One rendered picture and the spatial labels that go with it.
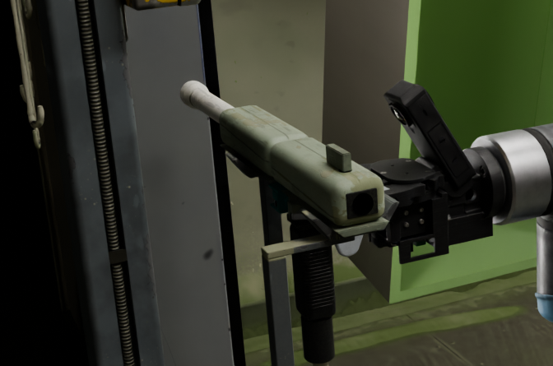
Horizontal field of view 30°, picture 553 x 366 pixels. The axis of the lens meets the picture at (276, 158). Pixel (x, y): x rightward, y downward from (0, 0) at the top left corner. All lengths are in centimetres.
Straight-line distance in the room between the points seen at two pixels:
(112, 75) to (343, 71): 141
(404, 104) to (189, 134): 51
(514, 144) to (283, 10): 235
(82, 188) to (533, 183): 43
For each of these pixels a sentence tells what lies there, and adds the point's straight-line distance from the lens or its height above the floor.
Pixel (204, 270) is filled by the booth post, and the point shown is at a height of 85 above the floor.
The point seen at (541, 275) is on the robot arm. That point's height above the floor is 96.
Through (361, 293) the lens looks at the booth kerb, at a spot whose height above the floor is 12.
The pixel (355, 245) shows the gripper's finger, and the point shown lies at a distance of 95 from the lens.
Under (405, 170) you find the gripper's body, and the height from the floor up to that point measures 110.
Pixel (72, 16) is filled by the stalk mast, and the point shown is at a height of 129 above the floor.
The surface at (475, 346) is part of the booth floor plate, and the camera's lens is 296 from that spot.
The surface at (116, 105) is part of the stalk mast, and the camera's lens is 84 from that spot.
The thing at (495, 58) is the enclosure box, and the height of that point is 88.
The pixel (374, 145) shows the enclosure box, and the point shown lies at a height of 81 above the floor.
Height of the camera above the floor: 140
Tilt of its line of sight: 17 degrees down
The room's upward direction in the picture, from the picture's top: 5 degrees counter-clockwise
